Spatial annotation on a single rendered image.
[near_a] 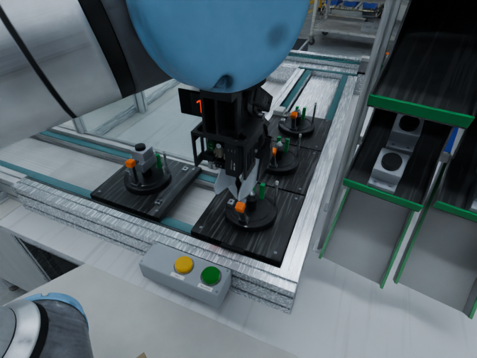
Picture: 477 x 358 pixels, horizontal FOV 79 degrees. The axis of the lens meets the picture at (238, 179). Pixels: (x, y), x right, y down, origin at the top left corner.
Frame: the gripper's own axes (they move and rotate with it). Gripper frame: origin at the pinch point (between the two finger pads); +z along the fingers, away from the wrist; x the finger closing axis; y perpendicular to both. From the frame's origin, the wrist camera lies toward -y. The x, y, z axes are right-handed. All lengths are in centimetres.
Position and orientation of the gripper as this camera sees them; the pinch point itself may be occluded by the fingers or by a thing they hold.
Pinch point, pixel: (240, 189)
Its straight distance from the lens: 46.7
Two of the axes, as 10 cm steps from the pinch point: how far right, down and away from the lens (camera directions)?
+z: 0.0, 7.7, 6.4
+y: -3.9, 5.9, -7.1
